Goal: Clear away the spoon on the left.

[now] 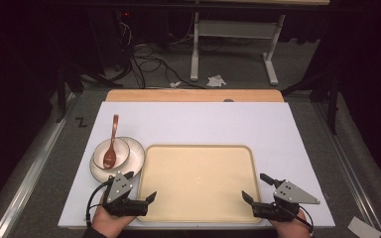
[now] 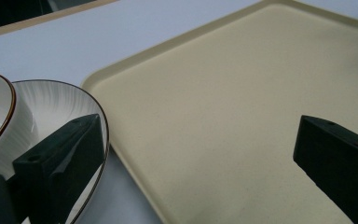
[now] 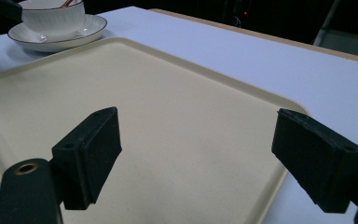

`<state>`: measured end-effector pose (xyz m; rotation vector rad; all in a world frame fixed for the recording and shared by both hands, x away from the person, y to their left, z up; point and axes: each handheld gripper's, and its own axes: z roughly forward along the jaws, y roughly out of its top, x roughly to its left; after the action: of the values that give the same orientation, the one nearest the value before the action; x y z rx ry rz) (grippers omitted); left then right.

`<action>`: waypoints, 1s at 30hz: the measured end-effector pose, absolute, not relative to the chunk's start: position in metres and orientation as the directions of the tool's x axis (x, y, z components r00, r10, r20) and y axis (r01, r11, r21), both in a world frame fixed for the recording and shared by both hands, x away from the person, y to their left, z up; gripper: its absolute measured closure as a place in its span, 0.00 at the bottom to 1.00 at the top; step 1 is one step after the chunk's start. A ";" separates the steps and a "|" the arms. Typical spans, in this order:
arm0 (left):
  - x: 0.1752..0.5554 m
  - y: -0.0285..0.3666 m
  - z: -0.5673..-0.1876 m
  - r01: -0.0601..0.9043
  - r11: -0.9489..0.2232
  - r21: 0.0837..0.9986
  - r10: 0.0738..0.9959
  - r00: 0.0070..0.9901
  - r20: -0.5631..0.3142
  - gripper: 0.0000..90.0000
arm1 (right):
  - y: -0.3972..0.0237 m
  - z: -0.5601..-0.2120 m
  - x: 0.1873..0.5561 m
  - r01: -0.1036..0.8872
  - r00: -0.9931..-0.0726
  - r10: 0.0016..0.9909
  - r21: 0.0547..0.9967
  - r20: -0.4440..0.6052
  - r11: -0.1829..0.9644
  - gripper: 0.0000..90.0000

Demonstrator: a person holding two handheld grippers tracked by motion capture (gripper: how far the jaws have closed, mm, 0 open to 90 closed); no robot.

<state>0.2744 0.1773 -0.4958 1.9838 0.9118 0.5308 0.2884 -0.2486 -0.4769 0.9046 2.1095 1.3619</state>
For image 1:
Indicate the aluminium floor rail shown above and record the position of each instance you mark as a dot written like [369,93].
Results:
[350,165]
[29,175]

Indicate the cream plastic tray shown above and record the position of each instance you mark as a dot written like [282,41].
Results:
[198,185]

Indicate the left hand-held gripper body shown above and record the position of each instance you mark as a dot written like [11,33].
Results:
[120,190]

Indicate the white paper sheet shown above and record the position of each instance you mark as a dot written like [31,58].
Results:
[363,228]

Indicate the brown wooden spoon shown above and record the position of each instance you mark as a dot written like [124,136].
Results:
[109,159]

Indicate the wooden table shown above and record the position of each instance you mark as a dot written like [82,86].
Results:
[178,95]

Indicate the white metal stand frame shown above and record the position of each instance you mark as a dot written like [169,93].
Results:
[234,29]

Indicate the large crumpled white paper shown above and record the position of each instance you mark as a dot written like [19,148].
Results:
[216,81]

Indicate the person's left hand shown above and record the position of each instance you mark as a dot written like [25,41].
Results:
[107,223]

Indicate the white bowl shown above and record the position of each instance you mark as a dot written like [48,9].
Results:
[121,152]

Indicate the black metal stand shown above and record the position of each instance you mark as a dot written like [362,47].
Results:
[61,95]
[332,99]

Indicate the person's right hand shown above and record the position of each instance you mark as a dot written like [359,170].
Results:
[292,229]

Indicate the white plate with dark rim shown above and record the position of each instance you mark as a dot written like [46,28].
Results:
[136,162]

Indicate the small crumpled white paper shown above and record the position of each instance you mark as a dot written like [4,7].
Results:
[175,84]

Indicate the white cover board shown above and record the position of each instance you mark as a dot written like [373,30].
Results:
[211,125]

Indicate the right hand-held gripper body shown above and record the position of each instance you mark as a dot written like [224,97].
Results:
[291,195]

